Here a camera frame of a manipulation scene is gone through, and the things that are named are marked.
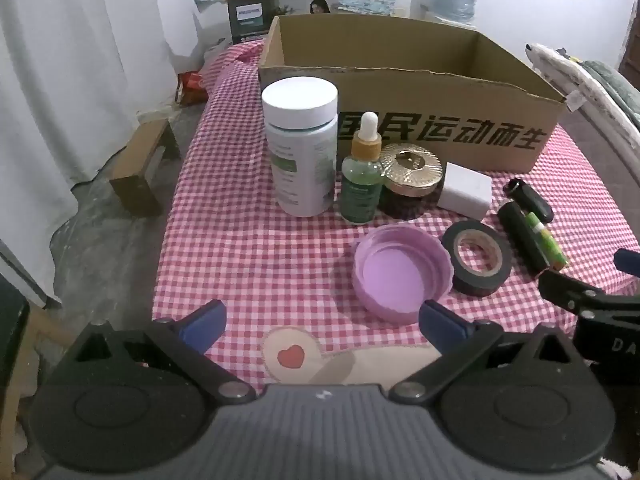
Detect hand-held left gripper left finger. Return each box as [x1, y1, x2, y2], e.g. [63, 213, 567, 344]
[65, 299, 256, 406]

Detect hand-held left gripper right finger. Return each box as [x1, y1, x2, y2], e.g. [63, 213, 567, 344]
[387, 299, 593, 406]

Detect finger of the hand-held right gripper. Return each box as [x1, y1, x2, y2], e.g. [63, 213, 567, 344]
[614, 247, 640, 279]
[537, 269, 640, 322]

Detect green glue stick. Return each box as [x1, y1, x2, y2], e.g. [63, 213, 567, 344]
[525, 211, 570, 269]

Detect purple plastic lid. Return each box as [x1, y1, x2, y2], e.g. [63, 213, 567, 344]
[350, 224, 454, 326]

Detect black cylinder tube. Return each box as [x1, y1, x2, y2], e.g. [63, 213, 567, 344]
[496, 201, 551, 277]

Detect gold lidded glass jar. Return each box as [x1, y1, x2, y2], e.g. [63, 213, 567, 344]
[378, 143, 444, 220]

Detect brown cardboard box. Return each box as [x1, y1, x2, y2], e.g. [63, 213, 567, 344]
[258, 14, 567, 173]

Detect black tape roll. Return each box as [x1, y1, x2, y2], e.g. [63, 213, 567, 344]
[441, 220, 513, 297]

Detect white rectangular block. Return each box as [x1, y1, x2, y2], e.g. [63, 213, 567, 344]
[437, 162, 493, 221]

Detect green dropper bottle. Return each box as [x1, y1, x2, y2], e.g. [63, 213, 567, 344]
[341, 111, 385, 225]

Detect wooden stool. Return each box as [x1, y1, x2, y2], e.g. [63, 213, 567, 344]
[109, 119, 182, 218]

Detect grey green blanket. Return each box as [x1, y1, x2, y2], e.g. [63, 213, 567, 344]
[582, 60, 640, 126]

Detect white capped supplement bottle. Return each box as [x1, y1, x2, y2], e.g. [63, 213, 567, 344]
[261, 77, 340, 218]

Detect bed with blankets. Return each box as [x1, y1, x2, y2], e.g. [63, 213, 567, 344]
[525, 42, 640, 146]

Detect black board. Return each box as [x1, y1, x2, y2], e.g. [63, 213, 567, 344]
[0, 274, 31, 406]

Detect red snack packet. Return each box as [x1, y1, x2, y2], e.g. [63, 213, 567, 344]
[176, 71, 208, 107]

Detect white curtain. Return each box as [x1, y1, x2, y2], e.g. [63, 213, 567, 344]
[0, 0, 201, 306]

